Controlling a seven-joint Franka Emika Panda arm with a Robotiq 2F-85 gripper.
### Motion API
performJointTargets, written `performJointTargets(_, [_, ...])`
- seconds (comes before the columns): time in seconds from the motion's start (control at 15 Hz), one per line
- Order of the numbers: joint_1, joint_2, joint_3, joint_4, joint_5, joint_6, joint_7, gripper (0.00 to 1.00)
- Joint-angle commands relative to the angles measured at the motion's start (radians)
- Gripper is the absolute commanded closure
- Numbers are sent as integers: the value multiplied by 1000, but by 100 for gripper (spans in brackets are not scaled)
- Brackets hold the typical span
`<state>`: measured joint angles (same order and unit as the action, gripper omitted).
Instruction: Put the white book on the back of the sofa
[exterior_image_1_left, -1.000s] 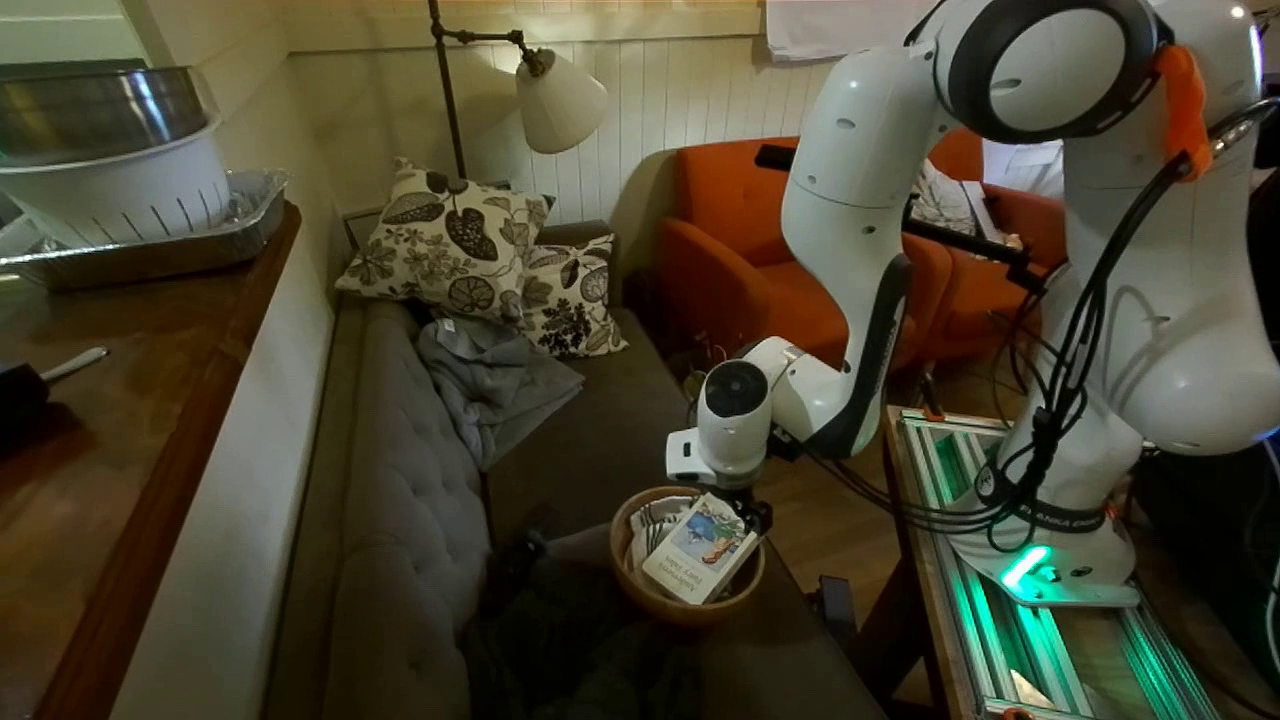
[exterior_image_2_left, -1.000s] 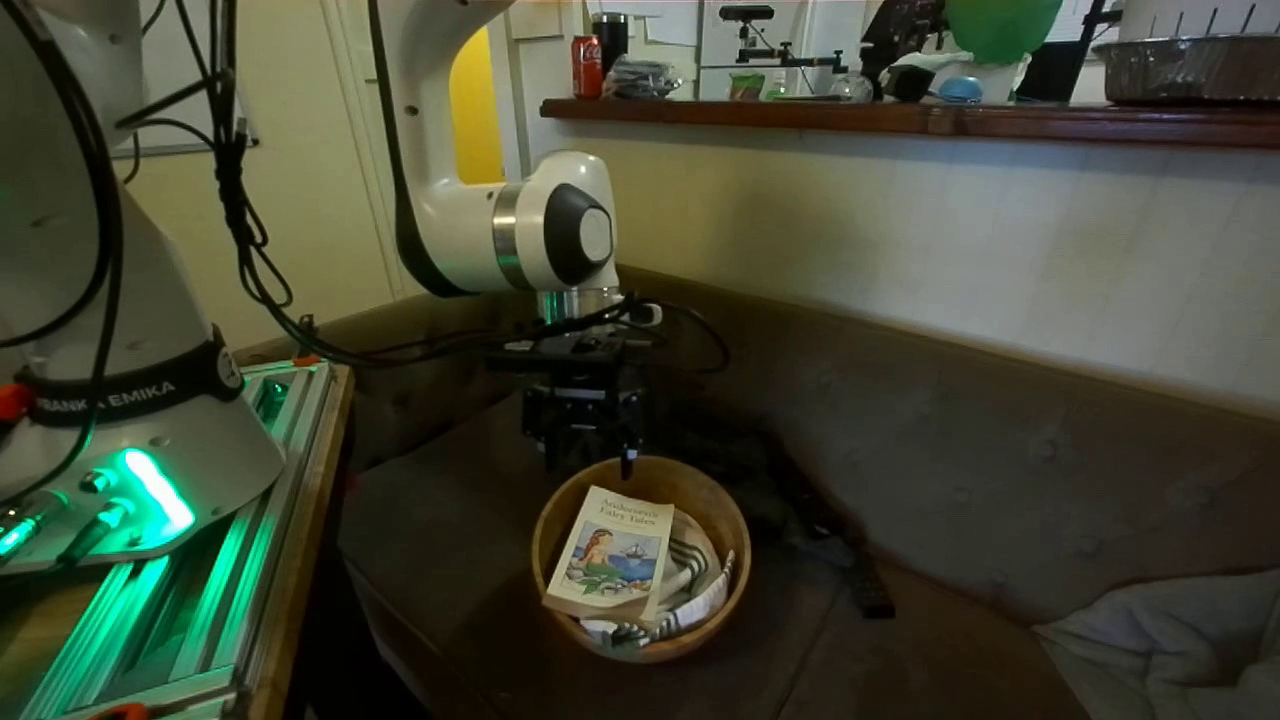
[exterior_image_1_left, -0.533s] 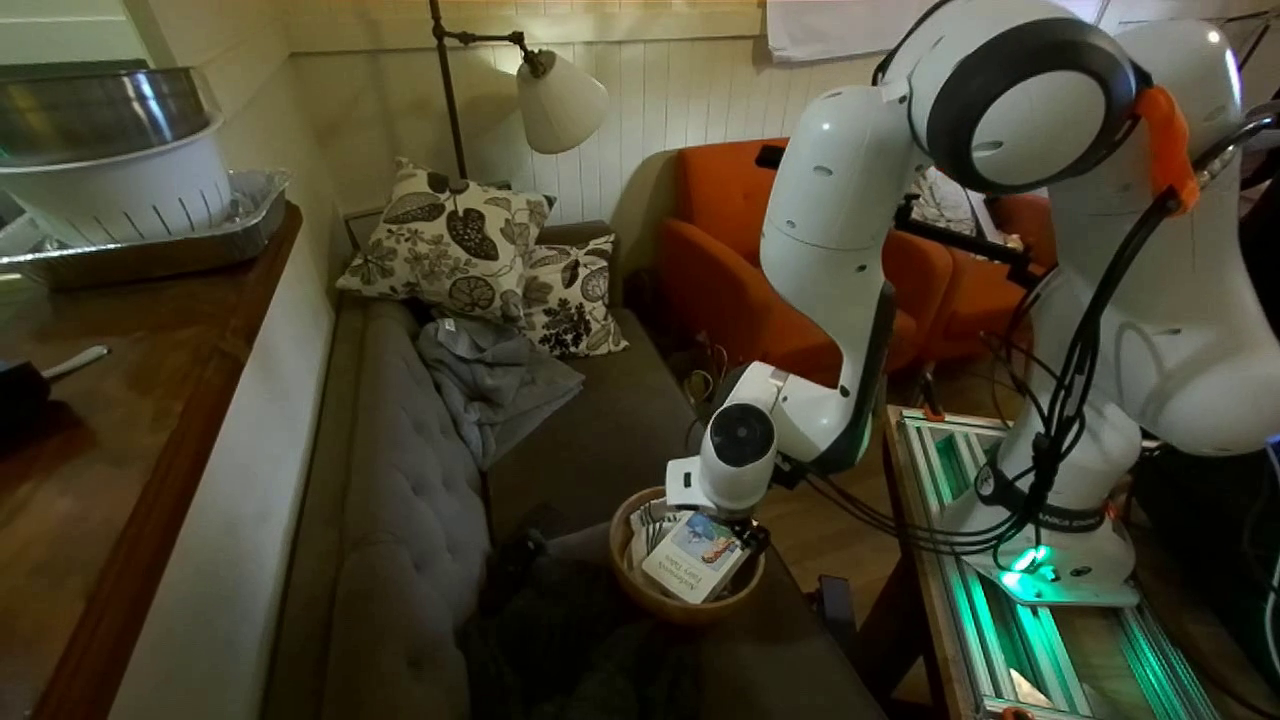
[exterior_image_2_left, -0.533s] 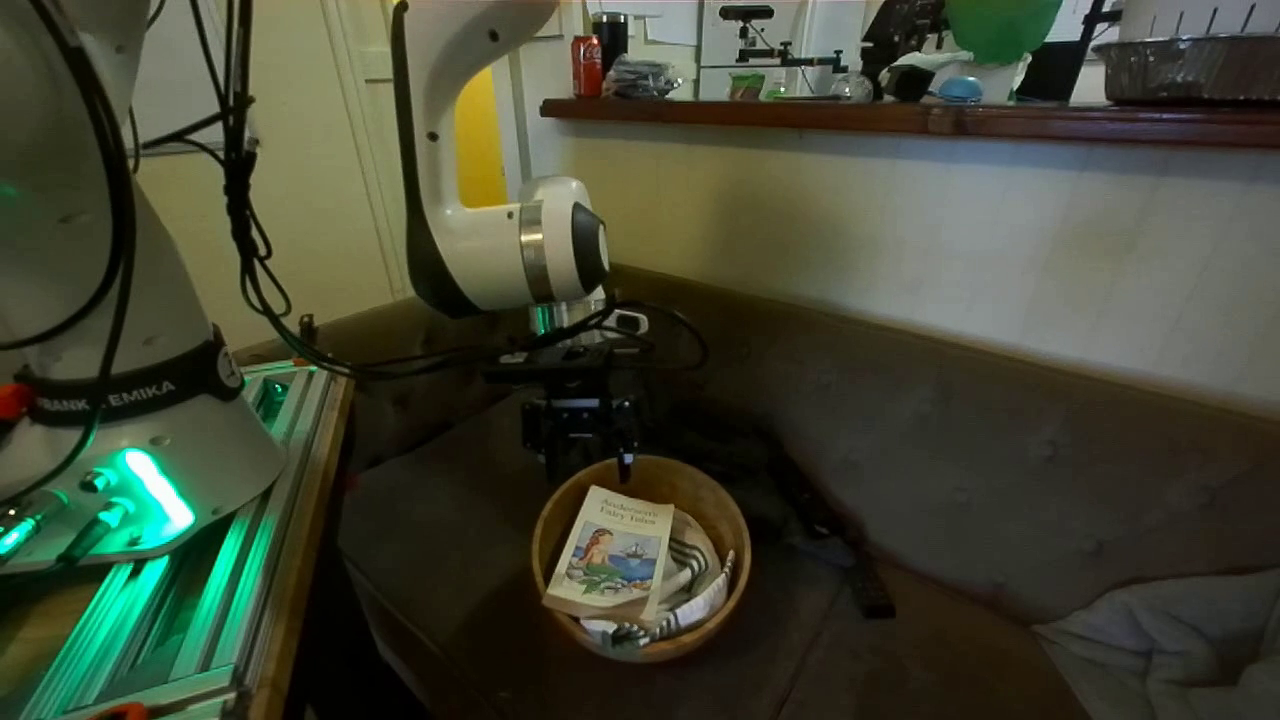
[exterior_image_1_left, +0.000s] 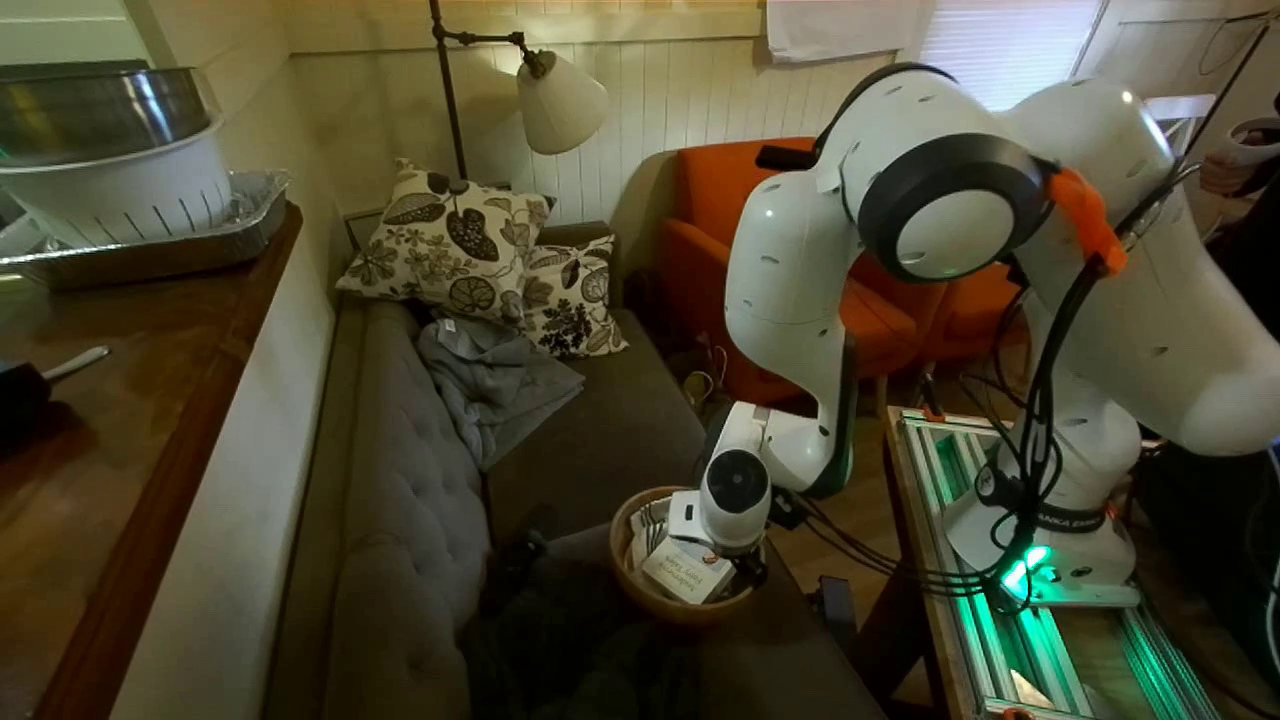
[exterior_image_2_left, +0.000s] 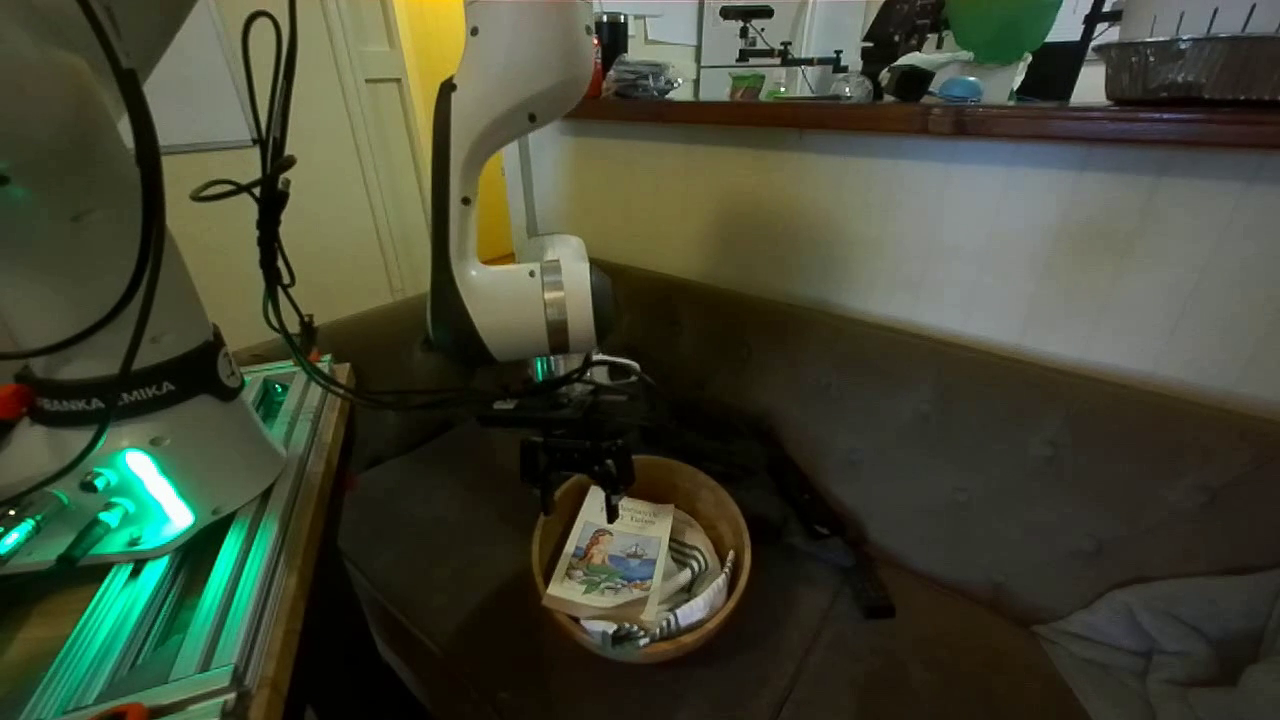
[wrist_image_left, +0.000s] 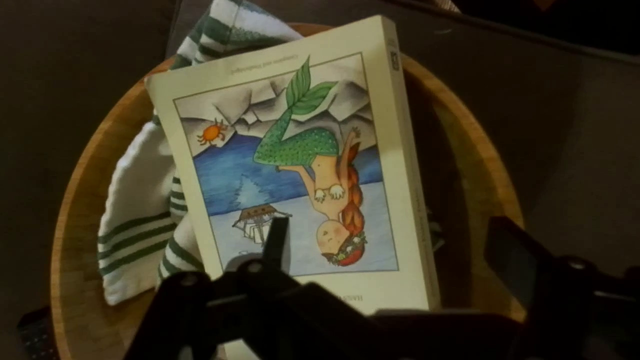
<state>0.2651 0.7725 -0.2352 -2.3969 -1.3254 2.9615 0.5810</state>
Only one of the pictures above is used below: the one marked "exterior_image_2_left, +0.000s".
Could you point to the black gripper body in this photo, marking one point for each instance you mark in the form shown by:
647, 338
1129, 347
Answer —
574, 423

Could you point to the white illustrated paperback book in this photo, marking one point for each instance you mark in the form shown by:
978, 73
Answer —
614, 561

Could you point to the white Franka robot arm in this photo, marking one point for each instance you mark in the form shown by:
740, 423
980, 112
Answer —
512, 82

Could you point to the dark brown sofa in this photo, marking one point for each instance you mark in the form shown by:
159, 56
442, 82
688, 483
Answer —
1002, 453

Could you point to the round wooden basket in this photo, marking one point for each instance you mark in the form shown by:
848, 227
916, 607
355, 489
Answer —
714, 513

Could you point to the black tumbler cup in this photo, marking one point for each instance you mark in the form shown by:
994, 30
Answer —
614, 39

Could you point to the yellow door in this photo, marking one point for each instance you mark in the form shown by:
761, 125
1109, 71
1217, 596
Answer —
432, 42

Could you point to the dark wooden counter ledge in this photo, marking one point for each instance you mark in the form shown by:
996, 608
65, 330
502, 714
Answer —
932, 122

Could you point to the grey crumpled blanket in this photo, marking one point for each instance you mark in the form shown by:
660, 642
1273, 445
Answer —
1173, 642

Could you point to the green balloon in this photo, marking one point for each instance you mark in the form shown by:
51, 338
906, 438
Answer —
1002, 24

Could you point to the aluminium foil tray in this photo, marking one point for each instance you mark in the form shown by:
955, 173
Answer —
1186, 71

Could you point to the aluminium rail robot table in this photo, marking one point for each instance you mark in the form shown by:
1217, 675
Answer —
200, 612

